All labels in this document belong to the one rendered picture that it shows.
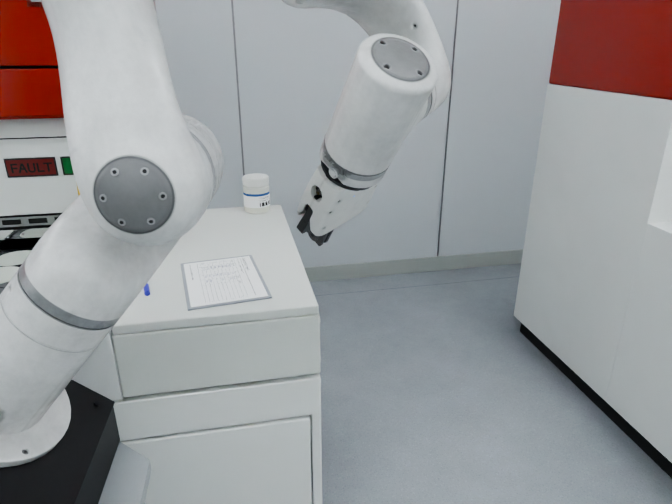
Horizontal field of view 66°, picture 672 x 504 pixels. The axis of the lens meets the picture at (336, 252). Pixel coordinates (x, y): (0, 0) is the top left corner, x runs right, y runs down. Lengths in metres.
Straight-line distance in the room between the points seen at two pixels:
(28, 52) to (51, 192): 0.34
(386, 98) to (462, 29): 2.68
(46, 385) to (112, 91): 0.35
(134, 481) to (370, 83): 0.63
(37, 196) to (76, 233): 0.92
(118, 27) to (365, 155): 0.26
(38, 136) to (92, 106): 0.98
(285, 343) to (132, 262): 0.40
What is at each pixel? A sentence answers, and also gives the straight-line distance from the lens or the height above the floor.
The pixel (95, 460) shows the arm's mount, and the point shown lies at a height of 0.88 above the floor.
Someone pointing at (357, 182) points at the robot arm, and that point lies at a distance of 0.61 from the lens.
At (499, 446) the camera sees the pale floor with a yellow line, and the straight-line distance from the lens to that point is 2.14.
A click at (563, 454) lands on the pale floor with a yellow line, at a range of 2.19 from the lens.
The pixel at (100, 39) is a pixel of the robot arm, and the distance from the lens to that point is 0.54.
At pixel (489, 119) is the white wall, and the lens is 3.32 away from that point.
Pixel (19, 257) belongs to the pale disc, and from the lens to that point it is 1.50.
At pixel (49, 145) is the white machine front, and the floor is 1.15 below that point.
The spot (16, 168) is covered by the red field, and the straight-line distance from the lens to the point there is 1.54.
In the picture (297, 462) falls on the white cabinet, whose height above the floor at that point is 0.62.
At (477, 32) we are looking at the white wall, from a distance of 3.23.
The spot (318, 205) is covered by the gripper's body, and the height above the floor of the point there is 1.21.
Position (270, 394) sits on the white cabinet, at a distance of 1.00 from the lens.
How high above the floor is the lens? 1.40
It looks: 22 degrees down
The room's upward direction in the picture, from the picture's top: straight up
